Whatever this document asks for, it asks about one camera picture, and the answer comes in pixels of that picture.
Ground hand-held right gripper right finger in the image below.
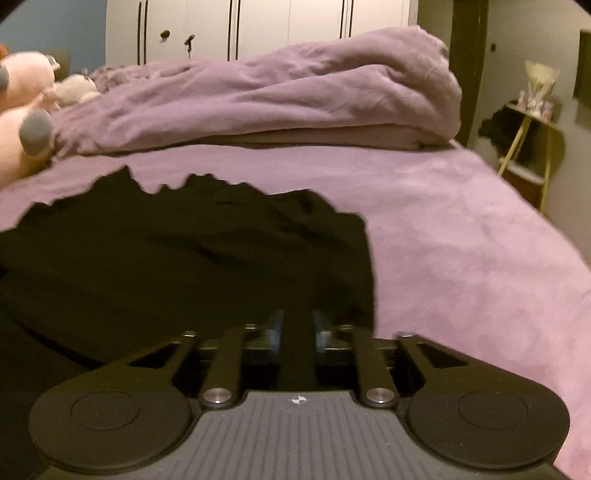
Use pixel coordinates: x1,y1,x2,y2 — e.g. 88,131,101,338
313,309,486,410

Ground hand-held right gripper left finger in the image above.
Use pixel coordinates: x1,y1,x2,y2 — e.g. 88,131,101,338
99,309,287,410

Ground black garment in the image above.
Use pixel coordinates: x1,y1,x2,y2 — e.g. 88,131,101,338
0,166,378,480

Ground bed with purple sheet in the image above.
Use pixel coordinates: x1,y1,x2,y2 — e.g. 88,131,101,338
0,138,591,480

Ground purple duvet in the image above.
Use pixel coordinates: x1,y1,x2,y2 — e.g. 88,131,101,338
48,25,463,155

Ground shelf with yellow legs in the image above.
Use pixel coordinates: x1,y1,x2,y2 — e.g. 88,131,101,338
496,104,566,212

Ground dark cloth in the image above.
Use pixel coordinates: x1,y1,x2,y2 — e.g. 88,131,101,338
478,106,527,139

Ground white wardrobe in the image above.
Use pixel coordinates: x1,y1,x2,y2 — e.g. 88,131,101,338
105,0,419,68

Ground beige plush toy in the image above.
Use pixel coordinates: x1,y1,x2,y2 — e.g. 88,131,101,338
53,74,102,109

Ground wrapped flower bouquet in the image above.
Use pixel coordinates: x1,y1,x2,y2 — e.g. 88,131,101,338
524,60,561,116

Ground dark headboard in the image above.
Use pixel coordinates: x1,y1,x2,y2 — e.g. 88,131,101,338
46,47,73,79

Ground pink plush toy grey hooves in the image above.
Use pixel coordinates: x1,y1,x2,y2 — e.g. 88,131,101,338
0,51,63,188

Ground dark door frame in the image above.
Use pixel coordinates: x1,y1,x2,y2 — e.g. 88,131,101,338
450,0,490,148

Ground dark wall picture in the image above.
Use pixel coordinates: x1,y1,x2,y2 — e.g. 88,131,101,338
573,28,591,100

